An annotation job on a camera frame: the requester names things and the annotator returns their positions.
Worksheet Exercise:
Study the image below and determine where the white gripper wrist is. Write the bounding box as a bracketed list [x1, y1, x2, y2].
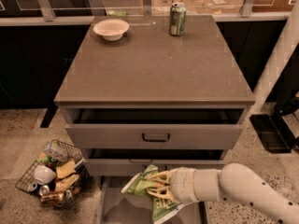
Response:
[147, 167, 199, 203]

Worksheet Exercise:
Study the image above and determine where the green jalapeno chip bag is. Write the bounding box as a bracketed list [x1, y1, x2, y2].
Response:
[121, 164, 187, 224]

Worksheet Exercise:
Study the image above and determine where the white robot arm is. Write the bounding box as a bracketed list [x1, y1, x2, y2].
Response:
[147, 163, 299, 224]

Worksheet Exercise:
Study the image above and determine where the grey bottom drawer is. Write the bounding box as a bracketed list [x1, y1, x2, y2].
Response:
[97, 176, 212, 224]

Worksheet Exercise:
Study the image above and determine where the grey drawer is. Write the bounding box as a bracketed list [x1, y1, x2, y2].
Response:
[97, 176, 212, 224]
[85, 148, 224, 176]
[66, 108, 242, 149]

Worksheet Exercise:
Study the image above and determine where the grey middle drawer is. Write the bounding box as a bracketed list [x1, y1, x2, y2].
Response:
[85, 148, 224, 176]

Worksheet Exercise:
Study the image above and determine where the grey top drawer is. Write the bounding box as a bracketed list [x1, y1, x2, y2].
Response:
[66, 108, 242, 149]

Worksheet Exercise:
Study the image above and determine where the grey drawer cabinet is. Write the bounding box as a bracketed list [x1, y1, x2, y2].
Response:
[53, 14, 257, 224]

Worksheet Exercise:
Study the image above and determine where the yellow sponge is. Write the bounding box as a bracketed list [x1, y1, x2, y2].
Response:
[56, 160, 75, 179]

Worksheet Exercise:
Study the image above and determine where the clear plastic bottle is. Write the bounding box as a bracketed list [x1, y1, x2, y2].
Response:
[42, 140, 68, 162]

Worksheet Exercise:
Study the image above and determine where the black floor tray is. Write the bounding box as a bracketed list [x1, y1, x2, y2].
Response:
[249, 113, 298, 154]

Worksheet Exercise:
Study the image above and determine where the silver can in basket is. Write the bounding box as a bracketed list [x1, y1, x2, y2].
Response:
[38, 185, 50, 197]

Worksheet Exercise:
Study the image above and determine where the white ceramic cup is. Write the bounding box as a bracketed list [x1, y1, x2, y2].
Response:
[34, 165, 56, 185]

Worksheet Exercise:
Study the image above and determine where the white paper bowl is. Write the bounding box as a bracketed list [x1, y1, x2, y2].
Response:
[93, 19, 129, 41]

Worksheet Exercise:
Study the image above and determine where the green soda can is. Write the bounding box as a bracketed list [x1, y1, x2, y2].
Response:
[169, 2, 187, 36]

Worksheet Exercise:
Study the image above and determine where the black wire basket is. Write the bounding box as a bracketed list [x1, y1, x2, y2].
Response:
[15, 140, 89, 209]

